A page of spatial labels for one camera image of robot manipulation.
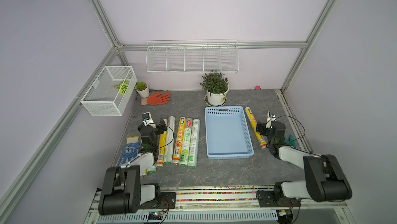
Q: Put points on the red rubber glove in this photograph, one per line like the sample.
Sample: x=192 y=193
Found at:
x=156 y=99

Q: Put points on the blue white work glove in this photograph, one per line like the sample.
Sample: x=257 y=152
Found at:
x=130 y=150

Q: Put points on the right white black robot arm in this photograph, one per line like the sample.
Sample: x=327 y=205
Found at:
x=324 y=177

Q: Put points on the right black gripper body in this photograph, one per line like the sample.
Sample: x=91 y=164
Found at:
x=264 y=131

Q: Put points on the yellow wrap roll far left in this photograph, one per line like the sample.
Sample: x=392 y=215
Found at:
x=162 y=143

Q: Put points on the white green roll far left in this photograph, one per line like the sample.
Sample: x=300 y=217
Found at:
x=151 y=169

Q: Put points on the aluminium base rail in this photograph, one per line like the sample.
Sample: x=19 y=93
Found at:
x=252 y=204

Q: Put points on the white wire wall shelf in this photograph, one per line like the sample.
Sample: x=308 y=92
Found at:
x=192 y=56

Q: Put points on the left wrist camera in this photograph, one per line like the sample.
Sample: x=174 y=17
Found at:
x=147 y=119

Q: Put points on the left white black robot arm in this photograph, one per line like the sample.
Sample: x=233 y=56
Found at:
x=122 y=191

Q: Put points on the yellow red plastic wrap roll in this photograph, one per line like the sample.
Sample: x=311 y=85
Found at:
x=179 y=141

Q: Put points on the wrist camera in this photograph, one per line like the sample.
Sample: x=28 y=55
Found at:
x=147 y=119
x=270 y=118

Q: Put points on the white wire side basket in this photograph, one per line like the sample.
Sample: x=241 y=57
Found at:
x=102 y=98

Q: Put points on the small potted green plant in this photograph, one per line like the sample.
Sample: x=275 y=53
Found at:
x=142 y=89

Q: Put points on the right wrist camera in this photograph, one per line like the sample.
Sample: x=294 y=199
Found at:
x=270 y=118

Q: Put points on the green toy in basket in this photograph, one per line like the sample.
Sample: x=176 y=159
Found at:
x=122 y=87

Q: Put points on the green rubber glove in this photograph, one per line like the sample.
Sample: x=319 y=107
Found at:
x=290 y=140

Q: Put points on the light blue plastic basket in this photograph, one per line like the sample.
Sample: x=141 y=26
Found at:
x=227 y=133

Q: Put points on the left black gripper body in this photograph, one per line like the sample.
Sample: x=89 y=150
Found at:
x=156 y=131

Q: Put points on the clear silver plastic wrap roll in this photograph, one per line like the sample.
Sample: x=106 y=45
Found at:
x=168 y=149

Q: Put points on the large potted green plant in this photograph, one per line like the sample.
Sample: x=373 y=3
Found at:
x=216 y=85

